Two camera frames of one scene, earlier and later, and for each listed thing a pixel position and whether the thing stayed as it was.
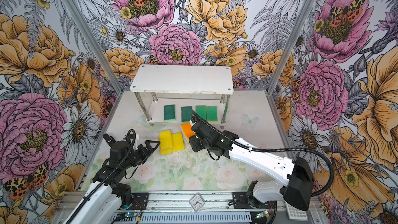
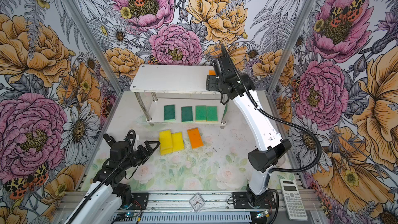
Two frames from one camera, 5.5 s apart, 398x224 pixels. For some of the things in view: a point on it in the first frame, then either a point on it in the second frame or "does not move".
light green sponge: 201,111 does not move
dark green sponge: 169,113 does not move
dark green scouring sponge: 186,114 does not move
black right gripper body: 198,144 → 215,83
